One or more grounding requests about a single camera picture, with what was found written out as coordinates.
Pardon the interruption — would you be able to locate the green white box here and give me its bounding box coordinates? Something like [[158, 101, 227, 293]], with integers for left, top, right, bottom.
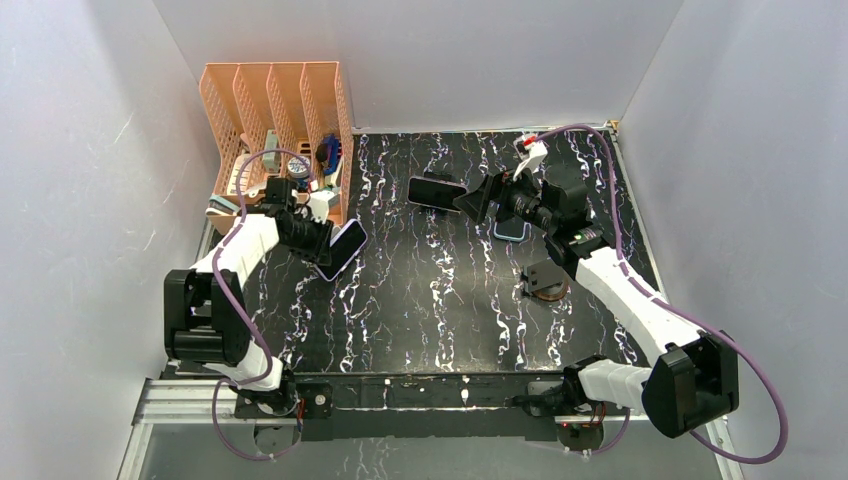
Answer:
[[262, 129, 281, 175]]

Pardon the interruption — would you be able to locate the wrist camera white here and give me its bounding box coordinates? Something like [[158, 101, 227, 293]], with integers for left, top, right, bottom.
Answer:
[[305, 190, 338, 223], [513, 138, 548, 181]]

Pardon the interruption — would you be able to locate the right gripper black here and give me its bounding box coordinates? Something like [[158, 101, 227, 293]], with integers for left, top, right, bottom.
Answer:
[[452, 161, 557, 233]]

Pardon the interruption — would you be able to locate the purple cable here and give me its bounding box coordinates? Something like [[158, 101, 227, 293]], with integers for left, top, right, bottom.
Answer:
[[210, 148, 313, 461], [523, 124, 790, 465]]

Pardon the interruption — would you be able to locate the white label tag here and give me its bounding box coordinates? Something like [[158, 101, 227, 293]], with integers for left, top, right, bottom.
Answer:
[[225, 153, 252, 195]]

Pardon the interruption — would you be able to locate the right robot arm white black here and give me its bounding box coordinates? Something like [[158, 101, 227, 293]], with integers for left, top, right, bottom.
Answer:
[[454, 171, 739, 438]]

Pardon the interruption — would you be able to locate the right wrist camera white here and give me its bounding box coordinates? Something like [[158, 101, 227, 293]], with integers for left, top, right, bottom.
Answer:
[[513, 138, 548, 181]]

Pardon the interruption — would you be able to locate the phone with purple case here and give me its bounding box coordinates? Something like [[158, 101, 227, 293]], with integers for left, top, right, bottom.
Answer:
[[316, 219, 368, 282]]

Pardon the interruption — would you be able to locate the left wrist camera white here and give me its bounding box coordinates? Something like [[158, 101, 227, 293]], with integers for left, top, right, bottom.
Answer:
[[305, 190, 338, 223]]

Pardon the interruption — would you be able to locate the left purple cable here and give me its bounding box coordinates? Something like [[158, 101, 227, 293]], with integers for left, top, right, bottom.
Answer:
[[210, 148, 313, 461]]

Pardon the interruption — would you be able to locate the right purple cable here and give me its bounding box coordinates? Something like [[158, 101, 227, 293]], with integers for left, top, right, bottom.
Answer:
[[523, 124, 790, 465]]

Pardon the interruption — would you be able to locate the phone with pink case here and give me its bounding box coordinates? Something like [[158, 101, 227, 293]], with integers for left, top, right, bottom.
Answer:
[[407, 177, 468, 212]]

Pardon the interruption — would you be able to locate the round blue white tape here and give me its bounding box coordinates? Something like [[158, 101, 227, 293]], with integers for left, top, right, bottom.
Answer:
[[286, 156, 312, 180]]

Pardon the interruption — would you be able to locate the orange plastic file organizer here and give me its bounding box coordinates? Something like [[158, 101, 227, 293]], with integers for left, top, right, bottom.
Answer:
[[199, 61, 354, 225]]

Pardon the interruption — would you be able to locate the blue black tool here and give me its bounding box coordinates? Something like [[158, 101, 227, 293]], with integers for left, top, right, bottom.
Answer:
[[315, 134, 342, 176]]

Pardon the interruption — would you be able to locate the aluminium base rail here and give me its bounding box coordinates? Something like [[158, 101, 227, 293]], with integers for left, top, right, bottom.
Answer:
[[140, 372, 738, 444]]

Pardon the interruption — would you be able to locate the phone with blue case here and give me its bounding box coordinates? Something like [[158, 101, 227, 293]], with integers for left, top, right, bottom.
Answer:
[[493, 217, 527, 243]]

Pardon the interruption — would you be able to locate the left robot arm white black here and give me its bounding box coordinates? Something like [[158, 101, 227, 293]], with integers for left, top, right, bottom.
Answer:
[[163, 177, 337, 416]]

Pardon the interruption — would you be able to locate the grey stand on wooden base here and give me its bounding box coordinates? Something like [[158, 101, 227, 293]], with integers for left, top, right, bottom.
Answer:
[[520, 260, 569, 302]]

